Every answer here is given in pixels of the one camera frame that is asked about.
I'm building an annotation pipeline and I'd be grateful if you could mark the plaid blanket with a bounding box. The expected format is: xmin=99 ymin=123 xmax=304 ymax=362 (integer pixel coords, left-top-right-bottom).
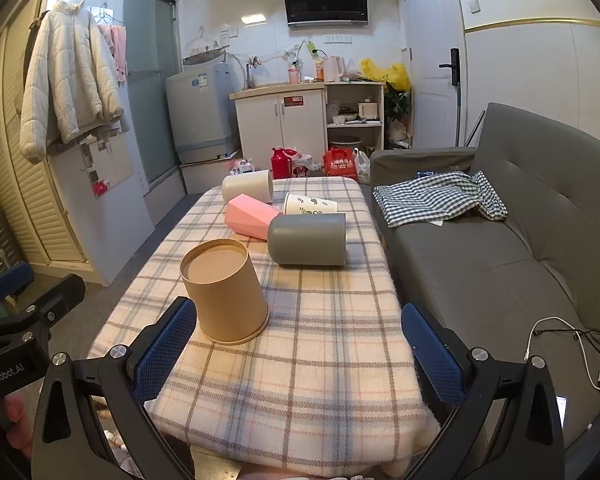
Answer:
xmin=87 ymin=176 xmax=441 ymax=478

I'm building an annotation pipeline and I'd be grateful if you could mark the pink faceted cup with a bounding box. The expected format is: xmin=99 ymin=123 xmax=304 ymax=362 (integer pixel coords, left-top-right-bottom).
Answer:
xmin=224 ymin=194 xmax=284 ymax=240

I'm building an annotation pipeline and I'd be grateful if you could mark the white leaf print cup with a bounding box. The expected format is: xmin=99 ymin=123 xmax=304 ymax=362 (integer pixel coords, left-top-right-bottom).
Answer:
xmin=283 ymin=192 xmax=339 ymax=216

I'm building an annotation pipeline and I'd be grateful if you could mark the green checked cloth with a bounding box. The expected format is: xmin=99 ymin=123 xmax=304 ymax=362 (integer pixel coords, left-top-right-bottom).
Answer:
xmin=373 ymin=170 xmax=508 ymax=231

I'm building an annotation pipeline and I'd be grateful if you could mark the yellow plastic bag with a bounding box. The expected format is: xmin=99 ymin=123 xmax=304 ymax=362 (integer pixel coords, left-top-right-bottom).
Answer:
xmin=361 ymin=58 xmax=411 ymax=91

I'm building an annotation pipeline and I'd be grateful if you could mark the white open shelf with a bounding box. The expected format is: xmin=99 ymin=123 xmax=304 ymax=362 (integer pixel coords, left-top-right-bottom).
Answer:
xmin=324 ymin=81 xmax=386 ymax=153

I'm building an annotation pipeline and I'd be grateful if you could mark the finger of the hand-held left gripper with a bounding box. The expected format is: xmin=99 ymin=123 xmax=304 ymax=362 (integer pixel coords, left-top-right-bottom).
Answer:
xmin=0 ymin=261 xmax=35 ymax=311
xmin=0 ymin=274 xmax=87 ymax=342

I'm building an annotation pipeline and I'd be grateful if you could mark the white puffer jacket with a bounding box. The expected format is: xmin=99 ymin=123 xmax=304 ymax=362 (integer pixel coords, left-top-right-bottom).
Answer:
xmin=19 ymin=0 xmax=126 ymax=163

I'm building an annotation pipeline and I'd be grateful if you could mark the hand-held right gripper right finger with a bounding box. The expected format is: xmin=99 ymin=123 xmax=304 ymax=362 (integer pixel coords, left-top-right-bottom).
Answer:
xmin=401 ymin=302 xmax=566 ymax=480

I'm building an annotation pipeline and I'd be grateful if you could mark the person's left hand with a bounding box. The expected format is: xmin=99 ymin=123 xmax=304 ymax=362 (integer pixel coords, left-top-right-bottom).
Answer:
xmin=4 ymin=392 xmax=35 ymax=461

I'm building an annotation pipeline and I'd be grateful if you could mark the white sink cabinet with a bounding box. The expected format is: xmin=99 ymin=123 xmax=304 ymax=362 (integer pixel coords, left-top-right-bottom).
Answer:
xmin=230 ymin=85 xmax=327 ymax=158

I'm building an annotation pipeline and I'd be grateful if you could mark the white plastic bag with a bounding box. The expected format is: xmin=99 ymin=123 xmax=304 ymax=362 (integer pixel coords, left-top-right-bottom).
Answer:
xmin=354 ymin=148 xmax=372 ymax=184

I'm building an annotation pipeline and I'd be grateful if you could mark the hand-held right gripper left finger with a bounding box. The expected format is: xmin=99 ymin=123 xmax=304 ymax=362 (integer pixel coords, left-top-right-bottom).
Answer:
xmin=30 ymin=296 xmax=198 ymax=480

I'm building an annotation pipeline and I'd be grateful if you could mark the grey cup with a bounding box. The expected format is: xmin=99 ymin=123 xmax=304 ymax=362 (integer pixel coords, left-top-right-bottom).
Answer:
xmin=266 ymin=213 xmax=347 ymax=267

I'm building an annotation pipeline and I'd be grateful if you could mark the grey sofa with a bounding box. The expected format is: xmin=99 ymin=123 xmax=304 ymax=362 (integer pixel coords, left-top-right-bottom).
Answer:
xmin=370 ymin=102 xmax=600 ymax=461

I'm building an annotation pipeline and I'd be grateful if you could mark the white wooden panel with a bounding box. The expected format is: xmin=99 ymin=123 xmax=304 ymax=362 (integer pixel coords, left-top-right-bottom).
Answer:
xmin=47 ymin=127 xmax=156 ymax=287

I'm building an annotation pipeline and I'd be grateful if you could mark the pink garment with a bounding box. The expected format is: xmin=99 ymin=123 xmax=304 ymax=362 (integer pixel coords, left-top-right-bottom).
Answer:
xmin=100 ymin=24 xmax=129 ymax=86

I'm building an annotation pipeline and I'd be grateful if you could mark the red shopping bag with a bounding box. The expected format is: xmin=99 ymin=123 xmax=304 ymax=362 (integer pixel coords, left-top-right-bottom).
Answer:
xmin=323 ymin=147 xmax=359 ymax=179

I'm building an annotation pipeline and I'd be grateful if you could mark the tan paper cup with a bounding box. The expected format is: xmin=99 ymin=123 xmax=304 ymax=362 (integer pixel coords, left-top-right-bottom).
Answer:
xmin=180 ymin=238 xmax=271 ymax=346

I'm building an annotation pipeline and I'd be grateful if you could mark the black cable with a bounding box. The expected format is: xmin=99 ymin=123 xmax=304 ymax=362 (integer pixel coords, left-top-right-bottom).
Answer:
xmin=532 ymin=327 xmax=600 ymax=392

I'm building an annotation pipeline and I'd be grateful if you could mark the white door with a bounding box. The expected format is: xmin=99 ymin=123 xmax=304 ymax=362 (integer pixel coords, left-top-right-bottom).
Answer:
xmin=399 ymin=0 xmax=468 ymax=150

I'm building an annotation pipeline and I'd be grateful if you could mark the black door handle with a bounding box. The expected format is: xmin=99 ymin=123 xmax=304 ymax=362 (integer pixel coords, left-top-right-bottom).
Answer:
xmin=439 ymin=48 xmax=460 ymax=86

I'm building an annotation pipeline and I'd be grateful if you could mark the red thermos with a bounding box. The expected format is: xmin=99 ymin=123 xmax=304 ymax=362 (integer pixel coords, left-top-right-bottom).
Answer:
xmin=271 ymin=147 xmax=295 ymax=180

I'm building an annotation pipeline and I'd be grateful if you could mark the frosted glass door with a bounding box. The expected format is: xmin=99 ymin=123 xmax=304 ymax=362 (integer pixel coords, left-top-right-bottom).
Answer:
xmin=124 ymin=0 xmax=186 ymax=186

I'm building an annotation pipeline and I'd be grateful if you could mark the washing machine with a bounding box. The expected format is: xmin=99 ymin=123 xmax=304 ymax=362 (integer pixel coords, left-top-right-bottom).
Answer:
xmin=166 ymin=62 xmax=241 ymax=166

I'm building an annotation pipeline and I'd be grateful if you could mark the white cable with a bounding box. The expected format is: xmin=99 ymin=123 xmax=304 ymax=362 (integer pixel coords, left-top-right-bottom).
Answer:
xmin=524 ymin=316 xmax=600 ymax=397

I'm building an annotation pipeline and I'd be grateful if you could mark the cream cup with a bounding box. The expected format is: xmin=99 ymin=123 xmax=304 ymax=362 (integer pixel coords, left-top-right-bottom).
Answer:
xmin=222 ymin=169 xmax=275 ymax=204

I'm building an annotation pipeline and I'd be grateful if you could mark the green plant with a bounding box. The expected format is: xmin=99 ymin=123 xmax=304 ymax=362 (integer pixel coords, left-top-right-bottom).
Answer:
xmin=385 ymin=87 xmax=412 ymax=127

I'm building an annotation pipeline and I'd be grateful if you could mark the louvered wardrobe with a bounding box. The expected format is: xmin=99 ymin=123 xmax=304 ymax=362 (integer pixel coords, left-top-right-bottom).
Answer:
xmin=0 ymin=0 xmax=101 ymax=286

